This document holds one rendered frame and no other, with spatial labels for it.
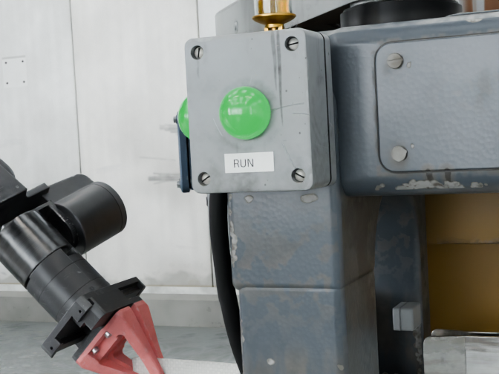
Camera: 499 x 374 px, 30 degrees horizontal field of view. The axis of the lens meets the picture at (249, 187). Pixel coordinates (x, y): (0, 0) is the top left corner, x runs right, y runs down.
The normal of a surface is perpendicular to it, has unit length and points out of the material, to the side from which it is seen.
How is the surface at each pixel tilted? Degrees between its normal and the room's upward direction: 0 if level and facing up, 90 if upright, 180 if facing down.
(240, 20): 90
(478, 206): 90
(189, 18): 90
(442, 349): 90
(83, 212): 62
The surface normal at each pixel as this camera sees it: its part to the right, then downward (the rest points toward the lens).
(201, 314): -0.38, 0.07
